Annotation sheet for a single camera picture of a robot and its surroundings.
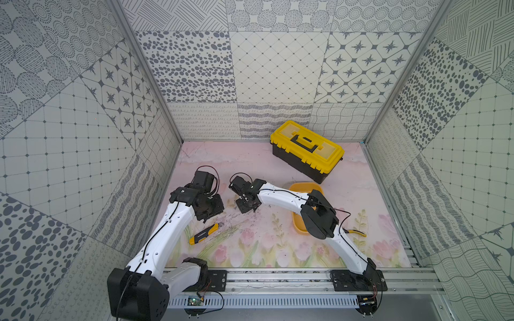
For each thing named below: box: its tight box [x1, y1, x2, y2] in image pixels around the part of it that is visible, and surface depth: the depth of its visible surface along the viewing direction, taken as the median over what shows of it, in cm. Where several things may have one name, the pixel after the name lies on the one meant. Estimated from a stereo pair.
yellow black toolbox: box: [269, 120, 345, 184], surface depth 99 cm
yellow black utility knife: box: [188, 223, 219, 246], surface depth 86 cm
